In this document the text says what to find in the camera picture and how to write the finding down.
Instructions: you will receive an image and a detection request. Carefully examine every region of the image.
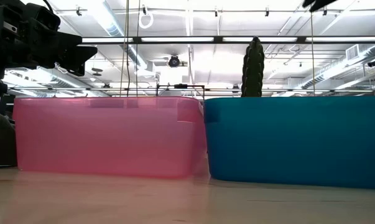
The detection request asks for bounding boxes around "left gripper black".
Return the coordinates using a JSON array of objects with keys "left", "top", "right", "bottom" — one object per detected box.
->
[{"left": 5, "top": 0, "right": 98, "bottom": 77}]

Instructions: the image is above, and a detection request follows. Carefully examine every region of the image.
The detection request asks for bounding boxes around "green columnar cactus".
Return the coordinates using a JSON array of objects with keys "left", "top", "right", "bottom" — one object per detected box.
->
[{"left": 241, "top": 36, "right": 266, "bottom": 98}]

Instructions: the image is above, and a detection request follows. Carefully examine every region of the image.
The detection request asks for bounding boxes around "pink translucent plastic bin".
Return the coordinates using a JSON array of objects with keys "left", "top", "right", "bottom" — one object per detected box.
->
[{"left": 12, "top": 95, "right": 208, "bottom": 180}]

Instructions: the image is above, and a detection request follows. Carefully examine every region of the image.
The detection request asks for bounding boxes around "black overhead light bar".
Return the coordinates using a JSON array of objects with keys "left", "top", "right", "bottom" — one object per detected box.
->
[{"left": 81, "top": 35, "right": 375, "bottom": 45}]

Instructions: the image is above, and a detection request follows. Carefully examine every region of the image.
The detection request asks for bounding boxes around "blue plastic bin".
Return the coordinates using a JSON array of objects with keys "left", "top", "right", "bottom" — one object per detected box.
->
[{"left": 203, "top": 95, "right": 375, "bottom": 190}]

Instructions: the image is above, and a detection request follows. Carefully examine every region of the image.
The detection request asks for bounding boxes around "yellow hanging cord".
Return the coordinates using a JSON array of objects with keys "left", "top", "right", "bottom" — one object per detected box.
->
[{"left": 119, "top": 0, "right": 129, "bottom": 98}]

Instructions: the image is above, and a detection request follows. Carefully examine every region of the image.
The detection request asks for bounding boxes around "thin vertical hanging cord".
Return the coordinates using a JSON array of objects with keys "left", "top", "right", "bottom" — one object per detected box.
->
[{"left": 310, "top": 11, "right": 316, "bottom": 95}]

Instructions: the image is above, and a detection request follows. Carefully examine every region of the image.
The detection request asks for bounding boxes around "white looped cable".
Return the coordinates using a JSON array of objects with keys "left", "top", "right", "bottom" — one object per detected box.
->
[{"left": 138, "top": 5, "right": 154, "bottom": 30}]

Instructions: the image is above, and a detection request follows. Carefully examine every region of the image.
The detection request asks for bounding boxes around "black overhead camera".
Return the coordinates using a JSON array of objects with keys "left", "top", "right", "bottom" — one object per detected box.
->
[{"left": 168, "top": 55, "right": 181, "bottom": 68}]

